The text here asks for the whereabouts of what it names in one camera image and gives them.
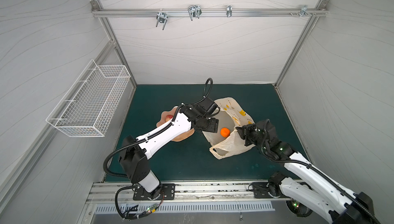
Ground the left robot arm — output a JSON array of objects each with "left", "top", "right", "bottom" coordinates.
[{"left": 119, "top": 103, "right": 220, "bottom": 194}]

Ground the metal u-bolt clamp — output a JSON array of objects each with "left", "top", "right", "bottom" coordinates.
[
  {"left": 156, "top": 12, "right": 168, "bottom": 30},
  {"left": 187, "top": 5, "right": 202, "bottom": 21}
]

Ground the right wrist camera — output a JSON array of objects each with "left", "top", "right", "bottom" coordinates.
[{"left": 263, "top": 119, "right": 279, "bottom": 145}]

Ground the green table mat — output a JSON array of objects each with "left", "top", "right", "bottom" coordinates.
[{"left": 121, "top": 84, "right": 304, "bottom": 181}]

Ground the left black corrugated cable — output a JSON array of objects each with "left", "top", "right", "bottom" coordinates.
[{"left": 103, "top": 113, "right": 182, "bottom": 178}]

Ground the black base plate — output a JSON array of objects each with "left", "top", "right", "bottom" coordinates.
[
  {"left": 247, "top": 182, "right": 292, "bottom": 200},
  {"left": 133, "top": 184, "right": 175, "bottom": 201}
]

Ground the orange fruit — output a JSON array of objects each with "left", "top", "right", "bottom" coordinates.
[{"left": 220, "top": 127, "right": 231, "bottom": 138}]

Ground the right black corrugated cable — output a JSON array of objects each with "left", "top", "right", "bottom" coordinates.
[{"left": 261, "top": 137, "right": 382, "bottom": 224}]

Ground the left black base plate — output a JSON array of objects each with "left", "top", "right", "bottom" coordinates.
[{"left": 133, "top": 184, "right": 175, "bottom": 201}]

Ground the aluminium cross rail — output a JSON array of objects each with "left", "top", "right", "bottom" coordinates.
[{"left": 93, "top": 7, "right": 329, "bottom": 18}]

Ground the small metal bracket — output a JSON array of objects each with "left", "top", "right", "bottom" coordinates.
[{"left": 226, "top": 5, "right": 233, "bottom": 18}]

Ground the white vent strip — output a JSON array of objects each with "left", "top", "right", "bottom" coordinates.
[{"left": 94, "top": 201, "right": 275, "bottom": 214}]

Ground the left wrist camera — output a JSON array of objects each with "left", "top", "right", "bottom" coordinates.
[{"left": 197, "top": 97, "right": 218, "bottom": 116}]

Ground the white wire basket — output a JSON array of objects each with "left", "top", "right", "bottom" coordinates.
[{"left": 46, "top": 60, "right": 131, "bottom": 137}]

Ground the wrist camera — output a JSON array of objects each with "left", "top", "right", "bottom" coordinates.
[
  {"left": 197, "top": 97, "right": 218, "bottom": 116},
  {"left": 263, "top": 119, "right": 279, "bottom": 145}
]

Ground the black corrugated cable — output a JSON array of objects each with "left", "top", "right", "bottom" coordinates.
[
  {"left": 261, "top": 137, "right": 382, "bottom": 224},
  {"left": 103, "top": 113, "right": 182, "bottom": 178}
]

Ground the banana print plastic bag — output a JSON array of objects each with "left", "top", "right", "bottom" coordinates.
[{"left": 203, "top": 97, "right": 254, "bottom": 160}]

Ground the metal U-bolt clamp left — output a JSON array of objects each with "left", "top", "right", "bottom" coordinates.
[{"left": 156, "top": 12, "right": 168, "bottom": 30}]

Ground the red apple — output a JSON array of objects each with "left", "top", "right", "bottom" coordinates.
[{"left": 165, "top": 115, "right": 173, "bottom": 122}]

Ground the metal U-bolt clamp middle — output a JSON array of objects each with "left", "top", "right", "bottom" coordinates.
[{"left": 187, "top": 5, "right": 202, "bottom": 21}]

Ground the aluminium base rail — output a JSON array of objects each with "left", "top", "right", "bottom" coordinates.
[{"left": 85, "top": 179, "right": 268, "bottom": 204}]

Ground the metal hook clamp right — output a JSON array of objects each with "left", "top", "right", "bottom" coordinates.
[{"left": 289, "top": 5, "right": 317, "bottom": 18}]

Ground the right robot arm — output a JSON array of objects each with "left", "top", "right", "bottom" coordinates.
[{"left": 236, "top": 120, "right": 379, "bottom": 224}]

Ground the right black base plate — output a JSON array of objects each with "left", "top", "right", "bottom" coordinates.
[{"left": 247, "top": 182, "right": 292, "bottom": 200}]

